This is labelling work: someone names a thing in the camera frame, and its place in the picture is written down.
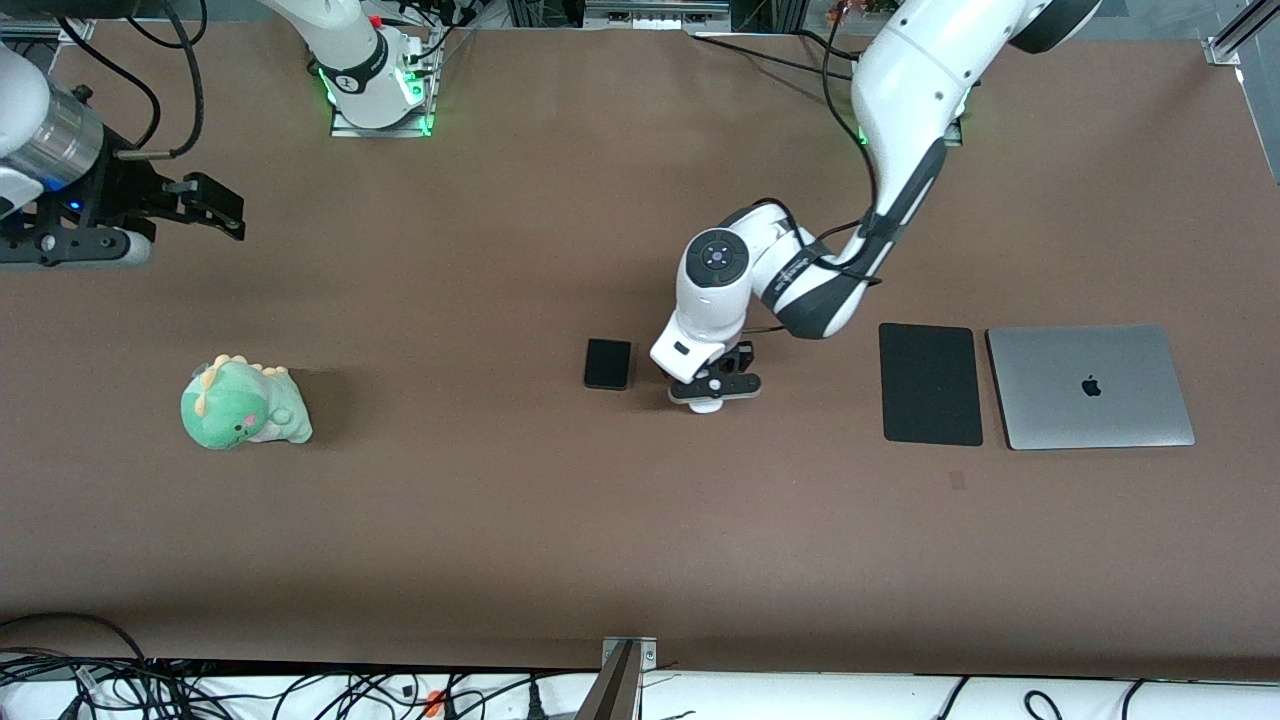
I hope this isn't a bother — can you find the black phone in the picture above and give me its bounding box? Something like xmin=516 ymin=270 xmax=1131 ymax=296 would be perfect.
xmin=584 ymin=338 xmax=633 ymax=391

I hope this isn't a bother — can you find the black mouse pad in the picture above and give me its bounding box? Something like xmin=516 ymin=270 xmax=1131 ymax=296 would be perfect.
xmin=878 ymin=322 xmax=984 ymax=447

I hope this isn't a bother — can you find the aluminium corner profile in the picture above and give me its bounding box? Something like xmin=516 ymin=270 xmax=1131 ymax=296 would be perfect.
xmin=0 ymin=15 xmax=96 ymax=43
xmin=1205 ymin=0 xmax=1280 ymax=66

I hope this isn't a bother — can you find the green dinosaur plush toy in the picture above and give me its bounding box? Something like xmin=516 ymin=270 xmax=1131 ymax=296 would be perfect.
xmin=180 ymin=354 xmax=314 ymax=451

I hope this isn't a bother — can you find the silver laptop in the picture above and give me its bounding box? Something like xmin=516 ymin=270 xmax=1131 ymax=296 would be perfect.
xmin=986 ymin=323 xmax=1197 ymax=452

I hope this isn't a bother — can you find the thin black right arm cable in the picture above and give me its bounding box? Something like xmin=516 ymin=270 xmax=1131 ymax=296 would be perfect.
xmin=55 ymin=15 xmax=164 ymax=151

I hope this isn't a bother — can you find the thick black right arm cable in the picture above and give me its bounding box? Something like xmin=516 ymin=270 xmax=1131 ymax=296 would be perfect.
xmin=115 ymin=0 xmax=208 ymax=161

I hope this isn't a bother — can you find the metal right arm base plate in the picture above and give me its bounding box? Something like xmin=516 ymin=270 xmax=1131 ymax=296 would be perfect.
xmin=330 ymin=100 xmax=433 ymax=138

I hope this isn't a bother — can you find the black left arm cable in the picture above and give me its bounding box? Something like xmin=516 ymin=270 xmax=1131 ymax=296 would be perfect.
xmin=745 ymin=0 xmax=896 ymax=291

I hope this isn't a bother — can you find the black cable on table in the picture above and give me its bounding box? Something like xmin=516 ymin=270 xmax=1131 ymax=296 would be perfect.
xmin=688 ymin=30 xmax=859 ymax=81

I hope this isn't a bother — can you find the metal table edge bracket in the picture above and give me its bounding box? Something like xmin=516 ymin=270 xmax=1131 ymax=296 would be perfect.
xmin=575 ymin=636 xmax=658 ymax=720

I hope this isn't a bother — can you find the black looped cable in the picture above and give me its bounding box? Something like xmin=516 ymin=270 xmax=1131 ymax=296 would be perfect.
xmin=0 ymin=612 xmax=151 ymax=666

